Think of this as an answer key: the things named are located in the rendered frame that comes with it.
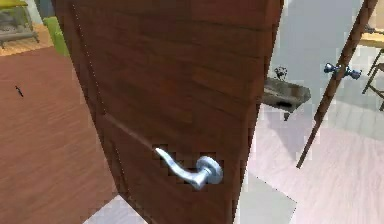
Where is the brown wooden room door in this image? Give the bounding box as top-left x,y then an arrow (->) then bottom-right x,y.
54,0 -> 285,224

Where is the silver lever door handle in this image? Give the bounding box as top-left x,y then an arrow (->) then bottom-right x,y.
154,147 -> 224,191

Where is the brown wooden chair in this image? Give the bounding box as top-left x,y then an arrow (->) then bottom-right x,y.
361,48 -> 384,112

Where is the thin brown wooden door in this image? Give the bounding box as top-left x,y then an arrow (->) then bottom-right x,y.
295,0 -> 380,170

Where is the small dark house plant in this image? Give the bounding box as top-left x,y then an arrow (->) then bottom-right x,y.
273,66 -> 289,82

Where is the yellow wooden table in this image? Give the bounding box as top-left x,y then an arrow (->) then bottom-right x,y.
358,25 -> 384,50

